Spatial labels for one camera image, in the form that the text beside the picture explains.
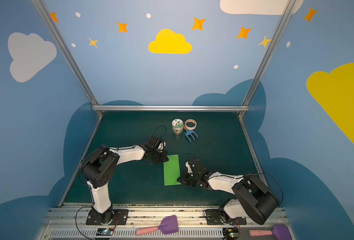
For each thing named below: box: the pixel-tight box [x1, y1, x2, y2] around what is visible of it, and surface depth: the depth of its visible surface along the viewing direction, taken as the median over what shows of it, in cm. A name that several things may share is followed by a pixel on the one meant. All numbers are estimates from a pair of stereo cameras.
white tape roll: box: [184, 118, 197, 131], surface depth 117 cm
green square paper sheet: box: [163, 154, 181, 186], surface depth 93 cm
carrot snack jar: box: [171, 118, 184, 135], surface depth 107 cm
